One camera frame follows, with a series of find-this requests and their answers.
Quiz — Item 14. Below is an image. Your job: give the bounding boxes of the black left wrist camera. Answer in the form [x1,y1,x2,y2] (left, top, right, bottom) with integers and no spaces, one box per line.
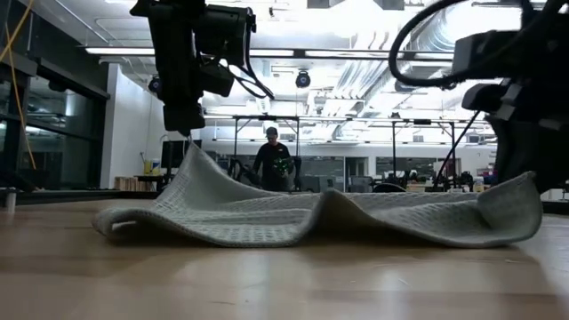
[195,3,258,98]

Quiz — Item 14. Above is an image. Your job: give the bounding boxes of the long ceiling light strip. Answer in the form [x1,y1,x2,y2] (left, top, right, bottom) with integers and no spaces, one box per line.
[84,46,454,62]

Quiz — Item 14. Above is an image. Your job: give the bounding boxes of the yellow cable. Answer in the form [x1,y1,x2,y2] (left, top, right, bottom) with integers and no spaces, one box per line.
[0,0,37,171]

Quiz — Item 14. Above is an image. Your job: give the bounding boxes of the black computer monitor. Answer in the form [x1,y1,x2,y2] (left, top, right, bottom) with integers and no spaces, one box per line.
[160,140,202,179]

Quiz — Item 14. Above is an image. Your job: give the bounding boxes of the black metal station frame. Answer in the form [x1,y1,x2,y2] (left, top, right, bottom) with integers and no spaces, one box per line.
[390,118,458,190]
[230,115,301,192]

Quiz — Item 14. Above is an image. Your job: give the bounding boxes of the person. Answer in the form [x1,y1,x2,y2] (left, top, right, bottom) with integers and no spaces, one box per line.
[252,126,295,192]

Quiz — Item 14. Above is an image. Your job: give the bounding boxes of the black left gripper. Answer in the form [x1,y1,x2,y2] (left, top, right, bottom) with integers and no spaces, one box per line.
[131,0,208,137]

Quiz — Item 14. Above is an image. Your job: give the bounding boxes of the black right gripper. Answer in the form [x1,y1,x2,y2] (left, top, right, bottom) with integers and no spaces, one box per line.
[487,17,569,195]

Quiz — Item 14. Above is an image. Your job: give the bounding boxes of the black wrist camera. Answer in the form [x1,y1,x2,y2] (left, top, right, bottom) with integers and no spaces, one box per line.
[195,3,258,98]
[452,29,525,113]

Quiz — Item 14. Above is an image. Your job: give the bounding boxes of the wooden crates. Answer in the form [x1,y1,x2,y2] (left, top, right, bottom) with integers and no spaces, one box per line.
[114,176,156,192]

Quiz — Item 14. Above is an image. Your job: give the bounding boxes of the grey waffle microfiber towel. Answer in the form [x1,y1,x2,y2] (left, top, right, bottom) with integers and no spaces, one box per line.
[92,140,544,249]

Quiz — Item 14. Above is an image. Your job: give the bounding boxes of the black aluminium table frame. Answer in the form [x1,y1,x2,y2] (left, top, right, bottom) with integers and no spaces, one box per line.
[0,188,569,217]

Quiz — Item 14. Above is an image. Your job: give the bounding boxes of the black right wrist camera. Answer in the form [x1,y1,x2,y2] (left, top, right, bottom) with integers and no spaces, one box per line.
[452,29,525,113]

